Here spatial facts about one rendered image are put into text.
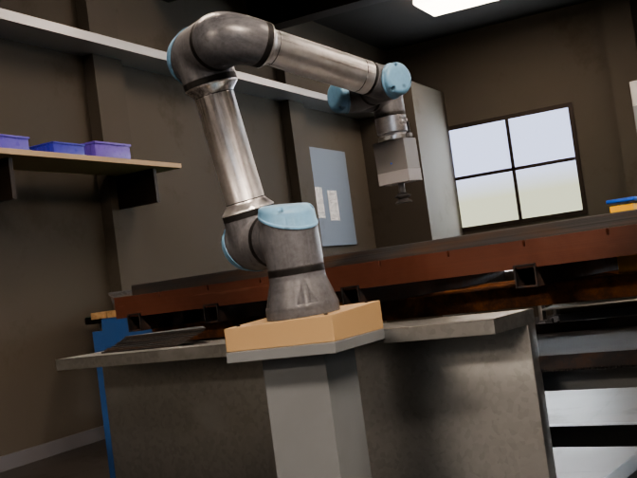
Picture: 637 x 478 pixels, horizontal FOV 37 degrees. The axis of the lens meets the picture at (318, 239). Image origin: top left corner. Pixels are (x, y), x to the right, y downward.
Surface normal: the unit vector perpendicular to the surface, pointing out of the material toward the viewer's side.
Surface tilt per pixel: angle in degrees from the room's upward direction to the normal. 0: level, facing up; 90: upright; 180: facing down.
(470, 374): 90
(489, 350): 90
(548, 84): 90
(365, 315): 90
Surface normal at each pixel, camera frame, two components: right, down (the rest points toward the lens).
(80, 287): 0.89, -0.14
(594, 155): -0.44, 0.02
